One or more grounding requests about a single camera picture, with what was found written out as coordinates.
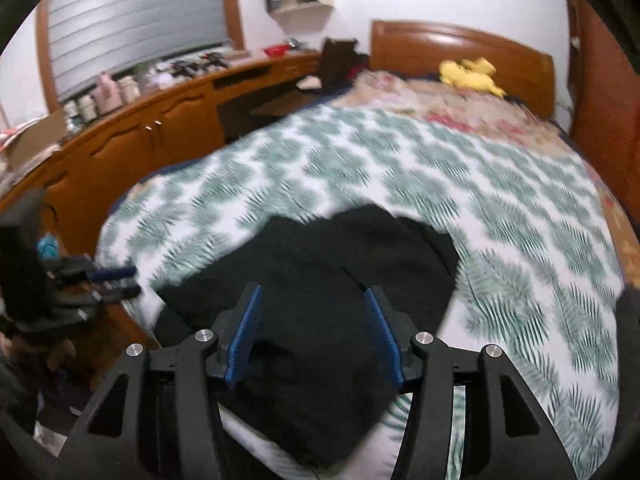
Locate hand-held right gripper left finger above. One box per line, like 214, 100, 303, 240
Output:
57, 282, 263, 480

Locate yellow plush toy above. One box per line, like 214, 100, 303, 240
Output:
438, 57, 506, 98

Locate white jar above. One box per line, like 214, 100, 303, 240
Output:
118, 76, 141, 106

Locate black gadgets on desk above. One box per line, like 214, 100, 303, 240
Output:
167, 50, 228, 78

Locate wooden desk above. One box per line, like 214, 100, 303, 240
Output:
0, 47, 323, 261

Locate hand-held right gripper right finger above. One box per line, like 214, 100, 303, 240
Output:
364, 285, 578, 480

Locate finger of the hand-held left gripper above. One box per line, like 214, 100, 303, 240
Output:
55, 285, 142, 311
55, 256, 137, 282

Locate floral quilt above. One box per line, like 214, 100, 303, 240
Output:
332, 69, 640, 286

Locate wooden louvered wardrobe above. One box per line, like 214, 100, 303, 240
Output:
565, 0, 640, 221

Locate grey window blind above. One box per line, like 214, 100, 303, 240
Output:
42, 0, 236, 103

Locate pink bottle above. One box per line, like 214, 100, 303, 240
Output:
95, 74, 123, 113

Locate cardboard box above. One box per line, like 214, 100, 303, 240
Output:
5, 110, 68, 171

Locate person's left hand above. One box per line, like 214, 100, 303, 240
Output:
0, 332, 76, 371

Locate black coat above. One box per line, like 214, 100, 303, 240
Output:
152, 207, 461, 471

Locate wooden window frame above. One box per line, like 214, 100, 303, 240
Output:
35, 0, 246, 113

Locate bed with leaf-print cover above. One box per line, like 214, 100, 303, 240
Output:
95, 105, 626, 480

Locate wooden bed headboard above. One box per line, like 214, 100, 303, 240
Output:
370, 19, 557, 121

